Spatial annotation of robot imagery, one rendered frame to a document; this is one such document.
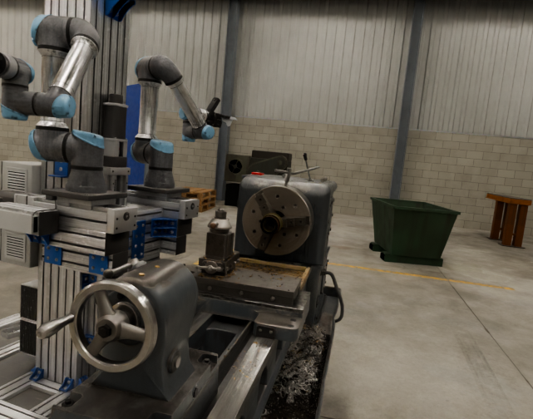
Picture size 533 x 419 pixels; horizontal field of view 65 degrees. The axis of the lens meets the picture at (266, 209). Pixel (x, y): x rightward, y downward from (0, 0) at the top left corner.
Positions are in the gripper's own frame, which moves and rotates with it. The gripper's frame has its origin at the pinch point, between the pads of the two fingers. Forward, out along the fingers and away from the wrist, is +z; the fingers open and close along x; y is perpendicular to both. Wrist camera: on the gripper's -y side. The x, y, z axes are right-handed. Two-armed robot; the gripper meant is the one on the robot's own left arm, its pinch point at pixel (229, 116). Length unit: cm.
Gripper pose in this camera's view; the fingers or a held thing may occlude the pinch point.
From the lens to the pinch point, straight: 264.8
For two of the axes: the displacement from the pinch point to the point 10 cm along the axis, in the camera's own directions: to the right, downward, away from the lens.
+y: -1.9, 9.6, 2.1
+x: 7.3, 2.8, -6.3
